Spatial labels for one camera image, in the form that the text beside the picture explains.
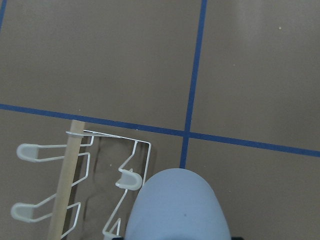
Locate white wire cup holder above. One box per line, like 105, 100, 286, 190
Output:
10, 120, 152, 240

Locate light blue plastic cup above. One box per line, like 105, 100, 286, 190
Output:
124, 168, 232, 240

